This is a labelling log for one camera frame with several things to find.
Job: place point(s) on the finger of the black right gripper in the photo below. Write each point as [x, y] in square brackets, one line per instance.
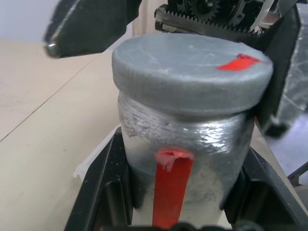
[288, 72]
[89, 26]

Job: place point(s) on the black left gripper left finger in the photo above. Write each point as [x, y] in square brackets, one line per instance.
[106, 187]

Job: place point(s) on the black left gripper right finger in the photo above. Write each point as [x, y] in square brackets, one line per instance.
[262, 199]

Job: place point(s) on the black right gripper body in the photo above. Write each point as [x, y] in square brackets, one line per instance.
[216, 16]

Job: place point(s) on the grey jar with red stripe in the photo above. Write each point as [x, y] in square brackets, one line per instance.
[211, 173]

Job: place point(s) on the black stand leg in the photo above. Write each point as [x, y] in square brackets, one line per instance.
[299, 174]

